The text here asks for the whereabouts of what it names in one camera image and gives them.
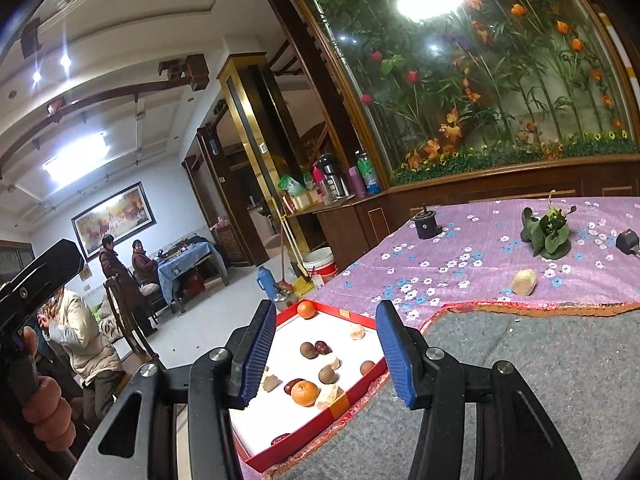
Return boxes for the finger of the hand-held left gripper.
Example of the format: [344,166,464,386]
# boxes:
[0,240,84,326]

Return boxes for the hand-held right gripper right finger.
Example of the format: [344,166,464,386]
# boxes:
[376,301,583,480]

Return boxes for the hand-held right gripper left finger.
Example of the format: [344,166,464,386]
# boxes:
[67,300,277,480]

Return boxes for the red gift box white inside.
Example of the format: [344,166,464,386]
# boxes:
[227,300,391,473]

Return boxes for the person's left hand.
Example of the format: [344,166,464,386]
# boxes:
[22,329,76,451]

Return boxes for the blue thermos jug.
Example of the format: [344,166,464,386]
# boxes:
[256,266,278,303]

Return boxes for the ceiling light panel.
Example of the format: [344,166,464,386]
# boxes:
[42,132,111,183]

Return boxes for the white plastic bucket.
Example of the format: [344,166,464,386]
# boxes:
[302,247,337,286]

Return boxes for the purple floral tablecloth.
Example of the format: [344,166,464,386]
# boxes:
[240,195,640,480]

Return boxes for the table with blue cloth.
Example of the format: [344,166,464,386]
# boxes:
[157,241,221,306]

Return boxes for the small black box with rod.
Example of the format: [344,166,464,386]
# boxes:
[411,204,445,240]

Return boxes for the grey felt mat red border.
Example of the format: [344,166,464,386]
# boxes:
[270,300,640,480]

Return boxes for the small cardboard carton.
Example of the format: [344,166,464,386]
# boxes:
[290,190,323,212]

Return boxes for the pink cup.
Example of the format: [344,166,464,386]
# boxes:
[348,165,368,200]

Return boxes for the green packet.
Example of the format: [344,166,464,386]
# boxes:
[277,174,306,198]

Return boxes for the green plastic bottle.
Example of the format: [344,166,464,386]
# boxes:
[356,150,382,196]

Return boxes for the steel thermos jug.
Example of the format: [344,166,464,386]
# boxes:
[318,152,351,200]

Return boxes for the green artificial leafy plant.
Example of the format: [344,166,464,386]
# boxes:
[520,190,578,260]

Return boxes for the gold framed glass door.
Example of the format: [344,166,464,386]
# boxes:
[217,52,301,261]

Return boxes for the wooden ceiling beam ornament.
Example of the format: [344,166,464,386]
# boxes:
[0,52,208,176]

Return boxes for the black power adapter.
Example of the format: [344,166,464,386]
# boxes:
[615,229,640,256]

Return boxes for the glass plant display case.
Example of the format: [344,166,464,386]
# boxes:
[277,0,640,186]

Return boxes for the framed wall painting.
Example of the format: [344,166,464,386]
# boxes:
[71,181,157,262]

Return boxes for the broom with yellow handle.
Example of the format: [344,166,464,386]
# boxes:
[274,200,313,293]

